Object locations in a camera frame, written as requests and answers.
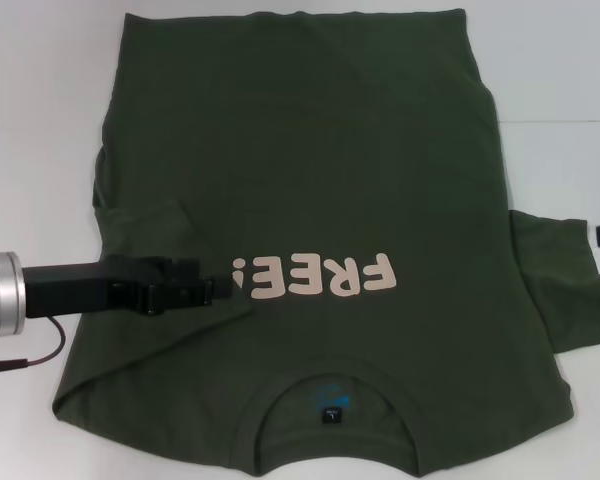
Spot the dark green FREE T-shirt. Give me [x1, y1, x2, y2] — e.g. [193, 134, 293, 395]
[53, 7, 600, 480]

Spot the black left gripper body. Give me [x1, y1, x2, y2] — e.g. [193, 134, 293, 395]
[21, 254, 172, 319]

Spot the brown left arm cable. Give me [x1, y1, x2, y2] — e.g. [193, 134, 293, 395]
[0, 314, 67, 375]

